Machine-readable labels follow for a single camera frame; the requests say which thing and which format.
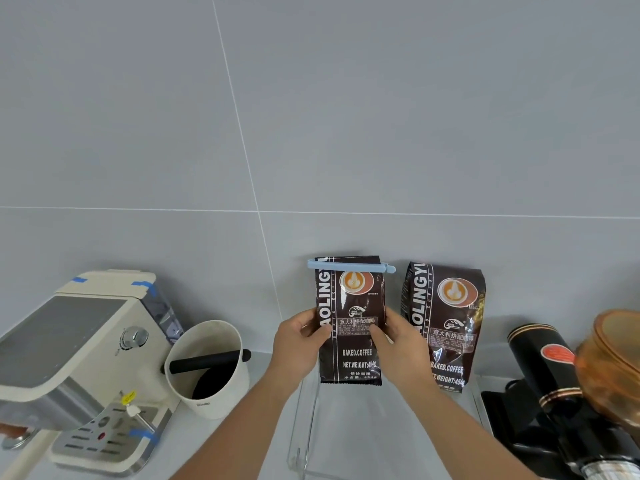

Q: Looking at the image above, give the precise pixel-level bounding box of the cream espresso machine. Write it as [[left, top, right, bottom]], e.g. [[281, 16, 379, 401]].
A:
[[0, 270, 185, 478]]

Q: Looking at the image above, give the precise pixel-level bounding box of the person's right hand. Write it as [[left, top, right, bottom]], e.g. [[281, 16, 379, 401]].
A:
[[369, 309, 439, 396]]

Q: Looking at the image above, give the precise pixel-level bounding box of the amber grinder hopper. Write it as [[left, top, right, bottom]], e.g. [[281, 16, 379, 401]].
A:
[[574, 310, 640, 428]]

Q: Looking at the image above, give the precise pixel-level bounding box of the clipped dark brown coffee bag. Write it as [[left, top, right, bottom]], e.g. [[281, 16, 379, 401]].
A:
[[315, 255, 385, 387]]

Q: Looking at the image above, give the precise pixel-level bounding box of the sealed dark brown coffee bag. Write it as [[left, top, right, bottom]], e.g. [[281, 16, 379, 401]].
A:
[[400, 262, 487, 394]]

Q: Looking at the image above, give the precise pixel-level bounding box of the black coffee grinder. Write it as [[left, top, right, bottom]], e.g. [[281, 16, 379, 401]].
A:
[[481, 323, 640, 480]]

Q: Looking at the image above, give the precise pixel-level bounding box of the person's left hand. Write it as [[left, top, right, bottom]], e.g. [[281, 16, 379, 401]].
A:
[[272, 309, 333, 393]]

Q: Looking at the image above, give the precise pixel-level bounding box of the person's right forearm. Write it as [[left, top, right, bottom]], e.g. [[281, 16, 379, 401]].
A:
[[400, 380, 542, 480]]

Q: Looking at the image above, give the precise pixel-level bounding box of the white knock box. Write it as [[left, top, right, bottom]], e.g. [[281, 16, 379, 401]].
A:
[[164, 320, 252, 421]]

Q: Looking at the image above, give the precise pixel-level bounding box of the portafilter with brown handle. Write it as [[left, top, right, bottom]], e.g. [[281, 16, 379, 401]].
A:
[[0, 424, 36, 451]]

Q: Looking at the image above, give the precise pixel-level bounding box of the clear acrylic stand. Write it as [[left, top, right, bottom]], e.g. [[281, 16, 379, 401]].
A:
[[286, 374, 494, 480]]

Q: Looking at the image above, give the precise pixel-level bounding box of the black knock bar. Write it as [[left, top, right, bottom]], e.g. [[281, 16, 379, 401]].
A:
[[169, 350, 252, 374]]

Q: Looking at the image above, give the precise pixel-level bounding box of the person's left forearm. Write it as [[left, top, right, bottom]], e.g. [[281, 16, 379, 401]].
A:
[[170, 374, 301, 480]]

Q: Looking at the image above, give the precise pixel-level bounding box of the light blue bag clip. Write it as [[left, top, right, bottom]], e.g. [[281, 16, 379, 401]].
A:
[[307, 260, 396, 274]]

